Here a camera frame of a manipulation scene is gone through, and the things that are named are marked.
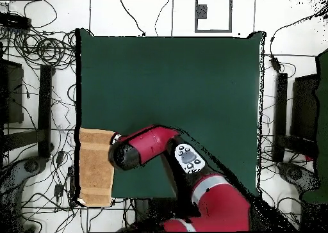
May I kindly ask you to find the orange terry towel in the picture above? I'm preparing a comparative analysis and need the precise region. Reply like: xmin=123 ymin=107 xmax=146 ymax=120
xmin=78 ymin=127 xmax=116 ymax=207

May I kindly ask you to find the green hanging cloth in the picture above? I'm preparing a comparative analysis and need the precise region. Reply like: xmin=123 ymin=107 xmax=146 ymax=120
xmin=302 ymin=48 xmax=328 ymax=204

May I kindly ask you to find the black stand bar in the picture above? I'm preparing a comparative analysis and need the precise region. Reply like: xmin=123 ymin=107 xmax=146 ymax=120
xmin=272 ymin=72 xmax=288 ymax=163
xmin=37 ymin=64 xmax=54 ymax=159

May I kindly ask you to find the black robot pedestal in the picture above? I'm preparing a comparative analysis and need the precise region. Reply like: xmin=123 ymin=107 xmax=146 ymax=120
xmin=133 ymin=198 xmax=165 ymax=226

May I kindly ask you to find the black furniture panel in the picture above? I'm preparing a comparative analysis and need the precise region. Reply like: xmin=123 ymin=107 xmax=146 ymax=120
xmin=290 ymin=74 xmax=320 ymax=141
xmin=0 ymin=58 xmax=24 ymax=125

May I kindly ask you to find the dark green table cloth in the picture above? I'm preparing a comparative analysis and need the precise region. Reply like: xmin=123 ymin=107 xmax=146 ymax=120
xmin=76 ymin=28 xmax=266 ymax=200

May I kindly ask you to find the black cable coil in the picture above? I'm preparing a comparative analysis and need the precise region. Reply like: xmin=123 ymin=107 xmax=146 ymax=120
xmin=13 ymin=29 xmax=77 ymax=68

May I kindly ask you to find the dark grey block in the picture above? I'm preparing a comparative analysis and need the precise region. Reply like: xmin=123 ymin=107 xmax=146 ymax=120
xmin=197 ymin=4 xmax=208 ymax=20

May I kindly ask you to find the black power strip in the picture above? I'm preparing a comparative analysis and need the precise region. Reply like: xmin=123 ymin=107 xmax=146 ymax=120
xmin=67 ymin=166 xmax=78 ymax=208
xmin=0 ymin=12 xmax=32 ymax=30

